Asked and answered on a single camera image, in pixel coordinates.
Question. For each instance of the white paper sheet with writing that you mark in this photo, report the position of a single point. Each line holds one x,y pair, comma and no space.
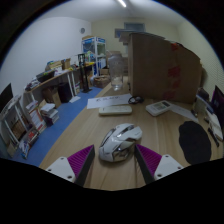
100,101

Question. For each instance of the white computer mouse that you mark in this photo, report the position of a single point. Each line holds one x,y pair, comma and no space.
118,141

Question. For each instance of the grey flat sheets stack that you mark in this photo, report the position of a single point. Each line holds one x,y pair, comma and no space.
125,37

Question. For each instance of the black mouse pad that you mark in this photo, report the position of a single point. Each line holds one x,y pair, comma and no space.
195,143

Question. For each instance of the slim white remote control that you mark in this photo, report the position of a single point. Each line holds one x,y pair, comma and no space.
115,110

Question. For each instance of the black bin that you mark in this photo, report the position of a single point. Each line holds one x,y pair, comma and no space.
64,92

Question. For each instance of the wooden side desk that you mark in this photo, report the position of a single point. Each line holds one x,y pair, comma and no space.
53,80

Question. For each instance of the blue white display cabinet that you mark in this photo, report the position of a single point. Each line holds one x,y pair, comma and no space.
89,45

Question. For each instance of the black box with purple print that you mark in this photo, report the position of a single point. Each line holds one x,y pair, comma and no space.
218,101

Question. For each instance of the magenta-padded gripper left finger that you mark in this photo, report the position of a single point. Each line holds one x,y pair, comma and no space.
61,168

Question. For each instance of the clear glass jar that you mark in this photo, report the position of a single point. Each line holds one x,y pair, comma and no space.
116,73

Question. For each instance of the grey door with window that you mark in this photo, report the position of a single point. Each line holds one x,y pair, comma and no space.
133,26

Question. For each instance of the black plastic tray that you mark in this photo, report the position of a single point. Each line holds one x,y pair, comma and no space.
45,76

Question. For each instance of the stack of books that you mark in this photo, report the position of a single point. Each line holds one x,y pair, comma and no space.
50,115

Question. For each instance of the white shelf unit with books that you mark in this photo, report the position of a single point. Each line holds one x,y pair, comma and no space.
20,130

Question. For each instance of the round wall clock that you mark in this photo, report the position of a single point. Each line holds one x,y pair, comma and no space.
82,30

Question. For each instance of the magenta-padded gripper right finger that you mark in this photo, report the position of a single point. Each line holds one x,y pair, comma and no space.
168,165

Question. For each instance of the small cardboard box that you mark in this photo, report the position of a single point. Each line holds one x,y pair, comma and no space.
66,64

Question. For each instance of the white book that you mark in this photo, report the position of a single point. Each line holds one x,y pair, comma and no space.
215,125

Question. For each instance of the low brown box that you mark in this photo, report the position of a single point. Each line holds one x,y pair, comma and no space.
101,81

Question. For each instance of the ceiling tube light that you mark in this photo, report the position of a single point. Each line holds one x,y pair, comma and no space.
122,3

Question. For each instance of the large brown cardboard box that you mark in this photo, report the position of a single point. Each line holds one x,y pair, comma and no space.
153,66

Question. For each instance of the black monitor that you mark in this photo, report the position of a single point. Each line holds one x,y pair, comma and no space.
6,96

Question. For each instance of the white remote control with display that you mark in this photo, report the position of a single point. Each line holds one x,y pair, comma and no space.
158,108

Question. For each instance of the black floor stand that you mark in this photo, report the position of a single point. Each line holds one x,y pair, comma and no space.
84,73

